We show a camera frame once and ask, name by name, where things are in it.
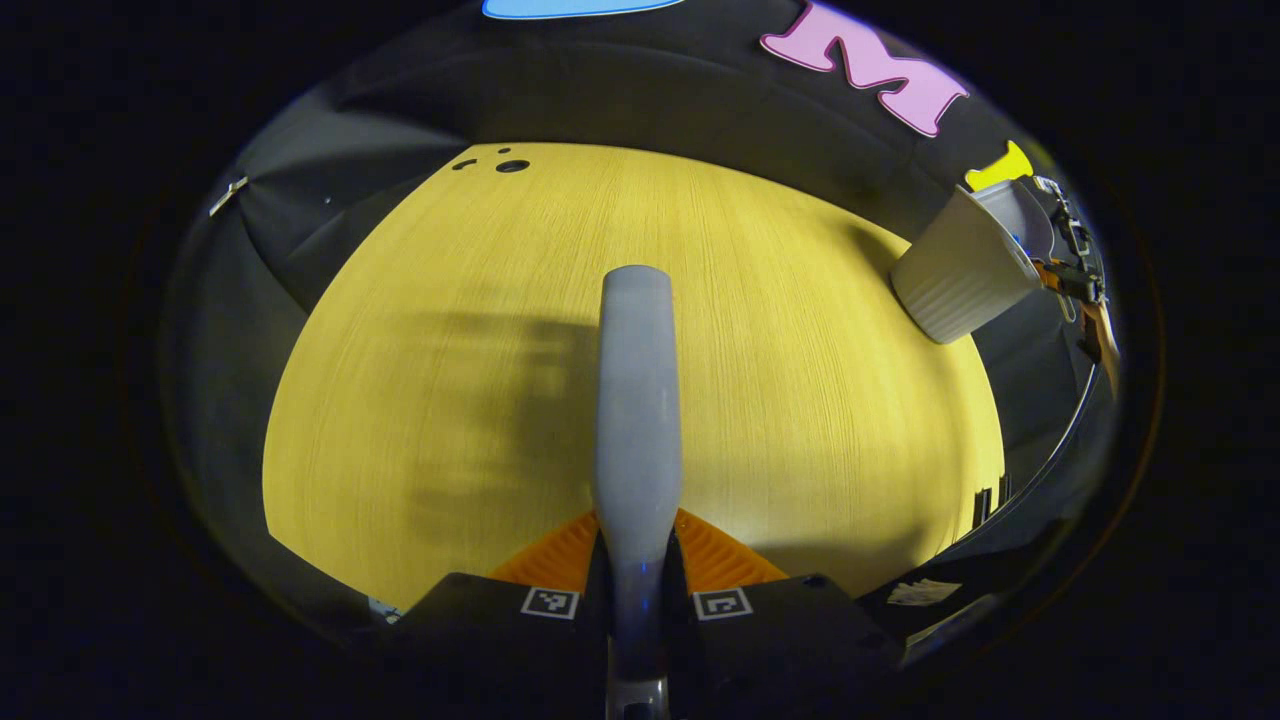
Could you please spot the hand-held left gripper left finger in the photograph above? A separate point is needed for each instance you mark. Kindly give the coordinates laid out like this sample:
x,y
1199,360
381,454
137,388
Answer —
x,y
480,630

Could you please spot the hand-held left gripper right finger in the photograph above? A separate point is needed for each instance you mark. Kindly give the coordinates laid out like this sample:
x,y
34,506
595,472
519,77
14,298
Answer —
x,y
800,630

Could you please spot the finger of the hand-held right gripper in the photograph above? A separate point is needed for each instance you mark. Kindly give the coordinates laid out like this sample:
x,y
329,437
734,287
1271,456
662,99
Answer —
x,y
1103,345
1062,278

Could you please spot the white ribbed garbage bin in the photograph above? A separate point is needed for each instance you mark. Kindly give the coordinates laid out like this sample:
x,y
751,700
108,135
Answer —
x,y
960,275

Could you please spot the small grey broom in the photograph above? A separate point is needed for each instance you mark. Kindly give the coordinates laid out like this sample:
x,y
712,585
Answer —
x,y
638,400

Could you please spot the white cloth clip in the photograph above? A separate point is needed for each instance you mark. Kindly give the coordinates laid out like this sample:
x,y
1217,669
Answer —
x,y
228,195

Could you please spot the black desk edge bracket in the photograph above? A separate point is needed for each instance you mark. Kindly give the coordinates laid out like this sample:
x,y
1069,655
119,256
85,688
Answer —
x,y
990,500

